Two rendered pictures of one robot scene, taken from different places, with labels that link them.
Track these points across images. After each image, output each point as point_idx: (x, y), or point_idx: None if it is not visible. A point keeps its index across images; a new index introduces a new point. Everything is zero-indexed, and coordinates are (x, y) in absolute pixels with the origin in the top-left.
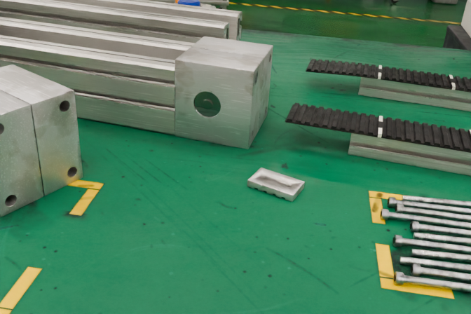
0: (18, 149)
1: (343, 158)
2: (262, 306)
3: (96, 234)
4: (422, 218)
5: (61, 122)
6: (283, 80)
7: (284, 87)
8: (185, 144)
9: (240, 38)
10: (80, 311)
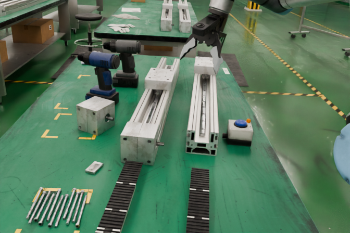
0: (82, 116)
1: None
2: (37, 167)
3: (70, 142)
4: (70, 197)
5: (92, 117)
6: None
7: (188, 169)
8: None
9: (217, 145)
10: (41, 144)
